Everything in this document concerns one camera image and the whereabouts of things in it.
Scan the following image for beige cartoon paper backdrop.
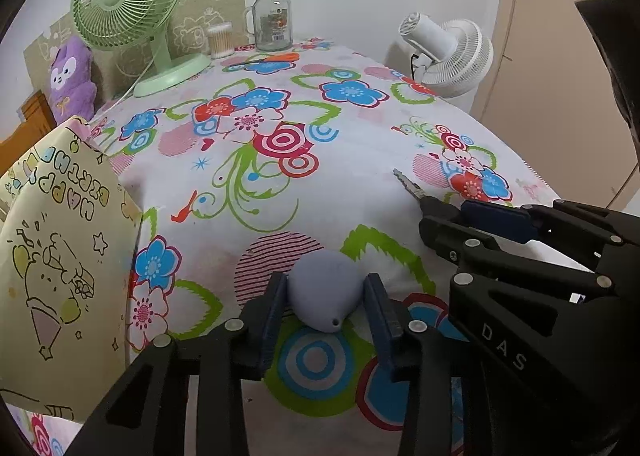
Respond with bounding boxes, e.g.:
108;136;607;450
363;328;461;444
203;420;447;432
24;0;247;102

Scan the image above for wooden bed headboard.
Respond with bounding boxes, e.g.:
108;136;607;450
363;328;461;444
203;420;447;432
0;90;56;174

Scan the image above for beige wooden door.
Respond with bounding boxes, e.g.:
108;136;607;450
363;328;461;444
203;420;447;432
471;0;639;211

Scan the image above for yellow fabric storage box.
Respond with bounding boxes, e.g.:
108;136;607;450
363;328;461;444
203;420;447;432
1;118;141;422

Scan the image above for black needle nose pliers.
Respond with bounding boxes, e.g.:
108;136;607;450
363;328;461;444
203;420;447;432
393;169;469;225

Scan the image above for floral tablecloth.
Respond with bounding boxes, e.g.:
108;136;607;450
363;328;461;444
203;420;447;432
8;37;591;456

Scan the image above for glass mason jar mug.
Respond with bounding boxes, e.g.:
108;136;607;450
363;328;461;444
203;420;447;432
243;0;293;52

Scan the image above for purple plush toy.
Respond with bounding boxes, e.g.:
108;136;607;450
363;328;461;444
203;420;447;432
49;34;98;125

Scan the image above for cotton swab container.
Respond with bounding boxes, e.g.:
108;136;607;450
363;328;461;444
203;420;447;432
206;22;234;59

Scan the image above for white fan power cord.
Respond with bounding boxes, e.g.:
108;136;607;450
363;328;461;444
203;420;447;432
94;47;162;112

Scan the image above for white floor fan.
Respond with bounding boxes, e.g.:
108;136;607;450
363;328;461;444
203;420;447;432
398;12;494;98

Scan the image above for green desk fan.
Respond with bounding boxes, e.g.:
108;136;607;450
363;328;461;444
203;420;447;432
70;0;210;98

